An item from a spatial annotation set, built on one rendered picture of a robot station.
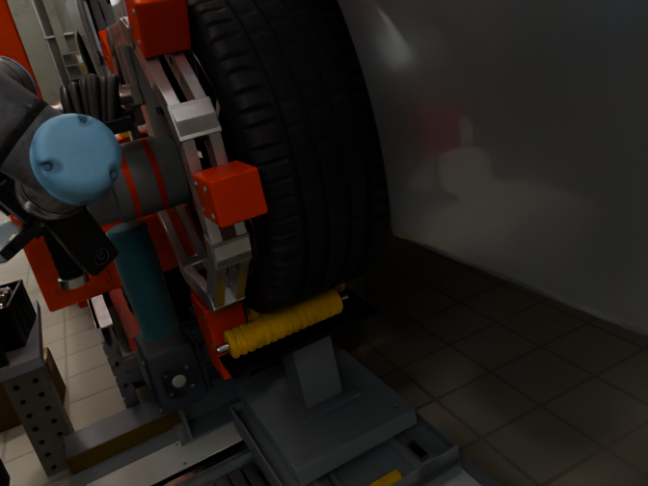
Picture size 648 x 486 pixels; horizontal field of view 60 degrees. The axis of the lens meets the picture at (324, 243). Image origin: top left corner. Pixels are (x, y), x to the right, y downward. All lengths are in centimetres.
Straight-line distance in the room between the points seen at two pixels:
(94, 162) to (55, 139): 4
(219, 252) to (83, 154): 41
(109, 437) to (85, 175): 126
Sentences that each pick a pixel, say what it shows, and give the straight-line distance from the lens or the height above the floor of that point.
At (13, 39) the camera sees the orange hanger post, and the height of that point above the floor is 115.
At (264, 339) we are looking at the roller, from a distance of 113.
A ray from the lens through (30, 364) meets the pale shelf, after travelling 156.
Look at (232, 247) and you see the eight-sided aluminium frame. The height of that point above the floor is 75.
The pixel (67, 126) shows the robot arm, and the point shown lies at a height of 101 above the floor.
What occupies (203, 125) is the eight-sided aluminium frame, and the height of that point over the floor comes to 95.
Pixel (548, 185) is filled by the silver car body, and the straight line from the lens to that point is 56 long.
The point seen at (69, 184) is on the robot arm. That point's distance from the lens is 53.
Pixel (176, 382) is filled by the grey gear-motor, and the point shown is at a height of 32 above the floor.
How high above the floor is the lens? 105
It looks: 21 degrees down
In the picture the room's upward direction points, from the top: 12 degrees counter-clockwise
